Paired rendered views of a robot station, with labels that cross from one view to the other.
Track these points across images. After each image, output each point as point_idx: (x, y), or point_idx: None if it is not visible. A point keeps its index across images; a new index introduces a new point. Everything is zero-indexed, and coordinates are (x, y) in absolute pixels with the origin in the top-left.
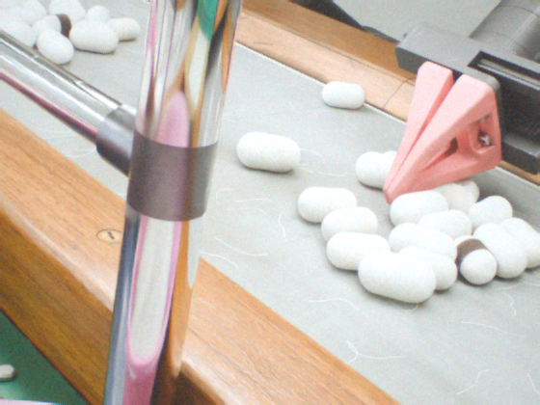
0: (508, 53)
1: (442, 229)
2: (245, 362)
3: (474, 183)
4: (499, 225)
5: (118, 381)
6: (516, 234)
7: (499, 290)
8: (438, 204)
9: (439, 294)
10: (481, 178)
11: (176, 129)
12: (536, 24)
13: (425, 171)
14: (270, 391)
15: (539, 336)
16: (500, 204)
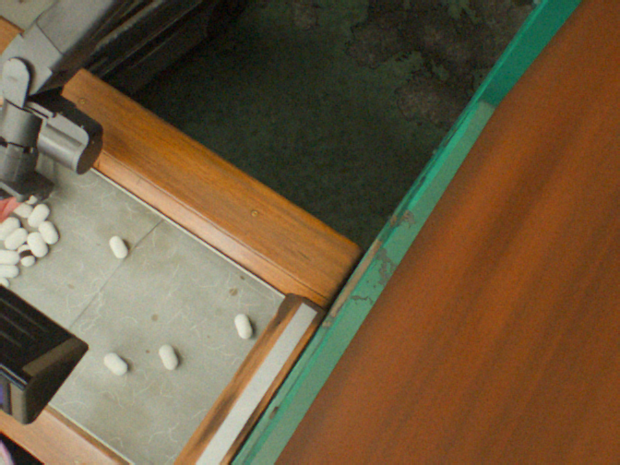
0: (0, 182)
1: (12, 246)
2: None
3: (31, 196)
4: (32, 236)
5: None
6: (42, 235)
7: (40, 262)
8: (11, 228)
9: (16, 276)
10: (48, 163)
11: None
12: (8, 159)
13: (5, 206)
14: None
15: (50, 286)
16: (39, 214)
